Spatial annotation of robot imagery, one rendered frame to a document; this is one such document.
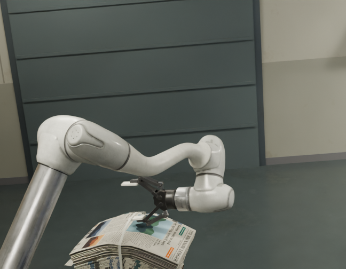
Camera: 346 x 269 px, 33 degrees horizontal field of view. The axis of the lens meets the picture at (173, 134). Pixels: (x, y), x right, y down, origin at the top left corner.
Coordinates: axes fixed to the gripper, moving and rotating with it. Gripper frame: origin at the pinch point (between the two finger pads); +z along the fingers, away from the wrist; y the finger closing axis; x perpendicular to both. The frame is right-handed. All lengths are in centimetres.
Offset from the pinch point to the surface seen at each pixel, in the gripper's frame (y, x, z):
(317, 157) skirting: 115, 415, -28
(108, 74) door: -5, 344, 163
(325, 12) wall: -35, 415, -48
